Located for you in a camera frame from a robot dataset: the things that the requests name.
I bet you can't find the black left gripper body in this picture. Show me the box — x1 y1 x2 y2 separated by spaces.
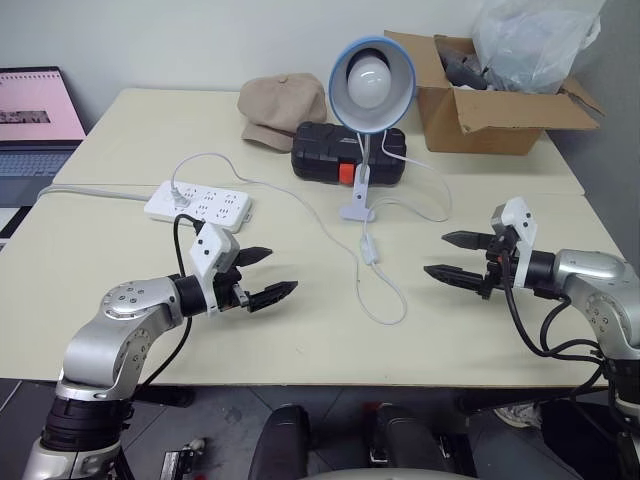
212 264 251 314

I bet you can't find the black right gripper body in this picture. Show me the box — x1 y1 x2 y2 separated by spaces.
480 228 520 302

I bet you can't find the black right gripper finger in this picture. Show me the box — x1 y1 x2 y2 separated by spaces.
441 230 494 251
422 264 489 297

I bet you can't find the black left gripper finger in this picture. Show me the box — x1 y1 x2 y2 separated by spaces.
237 246 275 269
247 279 300 314

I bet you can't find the blue clip-on desk lamp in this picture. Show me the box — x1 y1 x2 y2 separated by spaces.
327 33 417 222

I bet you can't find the white power strip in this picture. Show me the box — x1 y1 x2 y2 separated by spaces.
144 181 255 234

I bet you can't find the brown cardboard box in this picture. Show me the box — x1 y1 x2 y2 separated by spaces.
383 29 607 157

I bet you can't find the black tool case red latch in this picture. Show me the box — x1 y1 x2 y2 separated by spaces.
290 121 408 188

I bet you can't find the black table crossbar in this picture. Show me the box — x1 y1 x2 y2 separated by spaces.
455 387 610 414

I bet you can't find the dark rounded shape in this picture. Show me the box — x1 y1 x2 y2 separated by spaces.
248 404 313 480
362 401 477 480

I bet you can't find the beige newsboy cap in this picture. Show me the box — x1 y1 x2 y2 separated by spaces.
237 72 329 153

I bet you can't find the white sneaker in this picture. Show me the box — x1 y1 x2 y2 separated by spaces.
492 404 544 431

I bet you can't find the black object in box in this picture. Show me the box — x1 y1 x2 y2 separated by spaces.
433 33 490 92

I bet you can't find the white light bulb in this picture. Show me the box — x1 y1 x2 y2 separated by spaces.
346 49 394 112

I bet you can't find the clear plastic bag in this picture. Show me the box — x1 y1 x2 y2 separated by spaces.
470 0 602 96

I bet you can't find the grey laptop pink screen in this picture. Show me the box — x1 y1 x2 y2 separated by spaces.
0 65 89 209

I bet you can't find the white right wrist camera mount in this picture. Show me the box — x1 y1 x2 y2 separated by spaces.
489 196 538 291

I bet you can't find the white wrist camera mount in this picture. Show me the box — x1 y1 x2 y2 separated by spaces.
189 222 242 317
489 196 538 291

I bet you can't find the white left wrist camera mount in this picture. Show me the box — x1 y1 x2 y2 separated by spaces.
189 222 242 317

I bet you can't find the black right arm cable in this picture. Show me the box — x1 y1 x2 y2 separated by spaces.
502 249 617 397

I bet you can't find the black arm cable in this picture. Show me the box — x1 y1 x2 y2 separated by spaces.
502 249 617 397
132 213 206 389

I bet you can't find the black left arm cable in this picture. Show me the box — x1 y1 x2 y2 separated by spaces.
132 213 206 389

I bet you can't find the white inline cord switch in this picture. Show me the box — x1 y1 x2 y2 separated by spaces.
358 234 380 266

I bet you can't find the white lamp power cord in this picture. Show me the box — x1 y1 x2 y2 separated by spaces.
171 131 454 327

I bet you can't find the grey power strip cable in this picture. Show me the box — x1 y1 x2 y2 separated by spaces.
37 182 162 202

